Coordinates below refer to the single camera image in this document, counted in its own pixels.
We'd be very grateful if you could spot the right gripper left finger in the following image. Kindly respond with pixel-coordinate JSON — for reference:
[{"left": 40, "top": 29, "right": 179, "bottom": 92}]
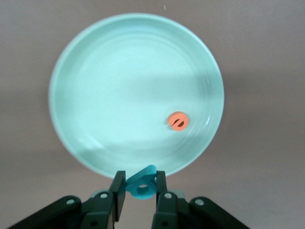
[{"left": 82, "top": 170, "right": 127, "bottom": 229}]

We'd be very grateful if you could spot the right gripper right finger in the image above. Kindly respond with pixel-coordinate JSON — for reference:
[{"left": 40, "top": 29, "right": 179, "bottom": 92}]
[{"left": 152, "top": 170, "right": 179, "bottom": 229}]

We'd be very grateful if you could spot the teal foam number nine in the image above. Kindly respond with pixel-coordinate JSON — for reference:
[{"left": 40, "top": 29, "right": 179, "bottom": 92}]
[{"left": 125, "top": 164, "right": 158, "bottom": 200}]

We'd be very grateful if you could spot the orange foam letter e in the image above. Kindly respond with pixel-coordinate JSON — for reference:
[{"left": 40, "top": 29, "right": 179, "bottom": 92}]
[{"left": 167, "top": 111, "right": 190, "bottom": 132}]

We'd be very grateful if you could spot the pale green plate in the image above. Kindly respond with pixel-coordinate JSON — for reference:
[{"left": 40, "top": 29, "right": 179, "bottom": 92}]
[{"left": 49, "top": 13, "right": 225, "bottom": 179}]

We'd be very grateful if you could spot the brown table cover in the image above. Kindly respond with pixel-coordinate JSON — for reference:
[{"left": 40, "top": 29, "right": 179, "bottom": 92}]
[{"left": 0, "top": 0, "right": 305, "bottom": 229}]

